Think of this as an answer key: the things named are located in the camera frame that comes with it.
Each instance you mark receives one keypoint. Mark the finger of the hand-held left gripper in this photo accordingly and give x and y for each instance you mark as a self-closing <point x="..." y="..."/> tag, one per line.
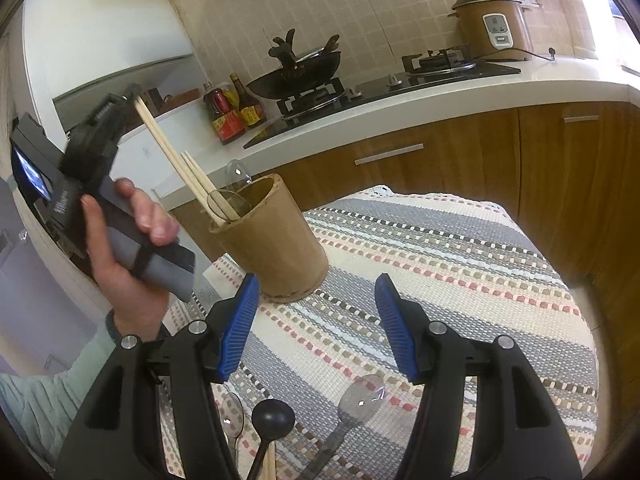
<point x="122" y="105"/>

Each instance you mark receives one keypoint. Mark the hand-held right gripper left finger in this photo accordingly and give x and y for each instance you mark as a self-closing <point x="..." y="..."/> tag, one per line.
<point x="240" y="330"/>

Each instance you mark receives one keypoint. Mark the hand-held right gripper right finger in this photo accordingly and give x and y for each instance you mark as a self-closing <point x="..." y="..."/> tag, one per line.
<point x="397" y="330"/>

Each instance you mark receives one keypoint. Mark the clear plastic spoon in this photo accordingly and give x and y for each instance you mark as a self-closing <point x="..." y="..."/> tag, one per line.
<point x="239" y="172"/>
<point x="360" y="400"/>
<point x="231" y="412"/>

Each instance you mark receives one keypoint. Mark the bamboo utensil holder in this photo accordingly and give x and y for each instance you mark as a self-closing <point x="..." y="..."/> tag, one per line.
<point x="270" y="250"/>

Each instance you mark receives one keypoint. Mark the person's left forearm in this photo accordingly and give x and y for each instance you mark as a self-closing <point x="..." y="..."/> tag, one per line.
<point x="45" y="400"/>

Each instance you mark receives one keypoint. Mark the person's left hand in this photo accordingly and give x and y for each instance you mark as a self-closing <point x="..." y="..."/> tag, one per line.
<point x="130" y="285"/>

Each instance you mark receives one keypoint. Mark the striped woven tablecloth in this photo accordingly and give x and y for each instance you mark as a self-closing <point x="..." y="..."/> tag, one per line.
<point x="425" y="260"/>

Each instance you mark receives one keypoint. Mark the black spoon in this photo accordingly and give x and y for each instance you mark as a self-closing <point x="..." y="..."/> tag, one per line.
<point x="272" y="420"/>

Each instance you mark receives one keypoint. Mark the cooking oil bottle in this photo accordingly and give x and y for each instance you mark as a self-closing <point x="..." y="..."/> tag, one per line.
<point x="227" y="125"/>

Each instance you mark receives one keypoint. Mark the yellow bottle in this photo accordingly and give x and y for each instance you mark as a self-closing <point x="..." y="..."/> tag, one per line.
<point x="230" y="100"/>

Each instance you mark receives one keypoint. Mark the dark soy sauce bottle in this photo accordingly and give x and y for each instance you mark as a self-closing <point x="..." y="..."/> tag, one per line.
<point x="250" y="112"/>

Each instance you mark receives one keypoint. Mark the wooden base cabinet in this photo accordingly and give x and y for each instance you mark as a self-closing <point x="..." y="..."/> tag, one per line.
<point x="450" y="170"/>

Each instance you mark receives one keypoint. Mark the black wok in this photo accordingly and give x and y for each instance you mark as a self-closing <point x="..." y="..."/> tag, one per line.
<point x="295" y="82"/>

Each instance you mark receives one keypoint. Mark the stove knob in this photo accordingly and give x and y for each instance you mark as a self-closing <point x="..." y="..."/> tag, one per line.
<point x="353" y="92"/>
<point x="395" y="79"/>

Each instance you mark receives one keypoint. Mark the black gas stove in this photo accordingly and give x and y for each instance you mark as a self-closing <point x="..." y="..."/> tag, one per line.
<point x="375" y="92"/>

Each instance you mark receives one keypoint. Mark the white kitchen counter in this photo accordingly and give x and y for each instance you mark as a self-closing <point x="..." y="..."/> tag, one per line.
<point x="550" y="80"/>

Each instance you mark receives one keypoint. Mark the brown rice cooker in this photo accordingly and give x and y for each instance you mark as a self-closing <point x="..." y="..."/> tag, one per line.
<point x="492" y="30"/>

